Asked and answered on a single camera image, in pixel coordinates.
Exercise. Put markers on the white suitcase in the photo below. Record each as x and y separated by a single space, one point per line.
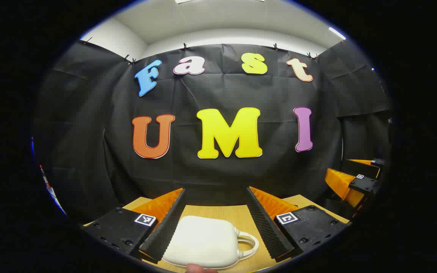
203 239

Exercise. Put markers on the ceiling light strip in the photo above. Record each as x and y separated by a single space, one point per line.
337 33

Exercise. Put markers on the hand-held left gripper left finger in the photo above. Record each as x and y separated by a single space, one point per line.
167 231

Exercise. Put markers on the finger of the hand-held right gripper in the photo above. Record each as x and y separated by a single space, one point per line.
341 185
362 167

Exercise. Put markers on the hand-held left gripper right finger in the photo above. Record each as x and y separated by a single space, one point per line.
264 227

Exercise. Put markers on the black backdrop cloth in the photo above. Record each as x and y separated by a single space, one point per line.
222 170

